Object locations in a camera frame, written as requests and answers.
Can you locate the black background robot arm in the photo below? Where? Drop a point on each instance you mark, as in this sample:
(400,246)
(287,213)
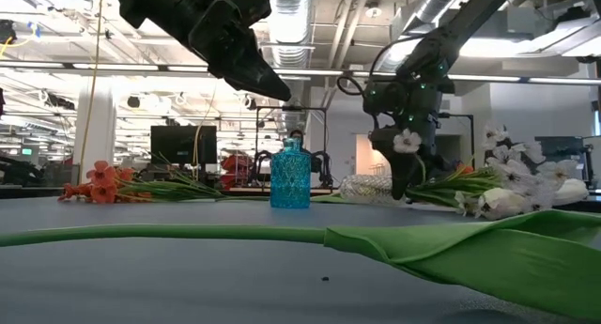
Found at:
(324,166)
(259,166)

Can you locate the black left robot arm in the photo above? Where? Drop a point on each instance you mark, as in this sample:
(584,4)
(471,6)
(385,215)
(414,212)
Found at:
(150,4)

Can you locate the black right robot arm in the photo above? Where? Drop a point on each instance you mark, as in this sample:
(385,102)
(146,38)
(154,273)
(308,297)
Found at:
(469,19)

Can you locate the blue cut glass vase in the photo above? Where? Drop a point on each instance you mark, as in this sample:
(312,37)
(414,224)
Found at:
(290,183)

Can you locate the long ceiling light strip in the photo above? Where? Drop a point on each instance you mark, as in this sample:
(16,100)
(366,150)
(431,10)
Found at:
(117,67)
(319,72)
(540,80)

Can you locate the white artificial flower bunch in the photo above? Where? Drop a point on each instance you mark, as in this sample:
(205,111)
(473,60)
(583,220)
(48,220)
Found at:
(451,185)

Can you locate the green exit sign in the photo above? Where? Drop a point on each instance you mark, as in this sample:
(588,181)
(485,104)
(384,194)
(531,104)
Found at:
(26,151)

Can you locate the black metal frame stand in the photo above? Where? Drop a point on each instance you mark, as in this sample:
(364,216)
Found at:
(465,127)
(310,108)

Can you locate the red equipment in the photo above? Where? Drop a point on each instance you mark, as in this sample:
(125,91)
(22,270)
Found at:
(237,163)

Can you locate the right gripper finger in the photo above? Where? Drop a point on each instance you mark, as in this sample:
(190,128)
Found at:
(404,174)

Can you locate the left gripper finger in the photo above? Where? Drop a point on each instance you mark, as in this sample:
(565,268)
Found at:
(230,47)

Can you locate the white building column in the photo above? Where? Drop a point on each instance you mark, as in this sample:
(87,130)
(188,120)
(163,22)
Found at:
(105,136)

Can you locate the green tulip stem foreground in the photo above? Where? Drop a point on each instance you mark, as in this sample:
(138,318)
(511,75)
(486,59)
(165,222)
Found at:
(141,231)

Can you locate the round ceiling sensor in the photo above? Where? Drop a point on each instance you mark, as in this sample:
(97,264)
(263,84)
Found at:
(374,9)

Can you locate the black computer monitor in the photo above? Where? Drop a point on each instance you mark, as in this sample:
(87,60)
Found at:
(178,143)

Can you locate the dark office workstation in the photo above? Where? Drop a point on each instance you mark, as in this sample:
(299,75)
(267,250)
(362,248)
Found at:
(563,148)

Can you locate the clear cut glass vase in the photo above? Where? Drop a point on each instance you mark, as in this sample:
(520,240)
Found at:
(366,189)

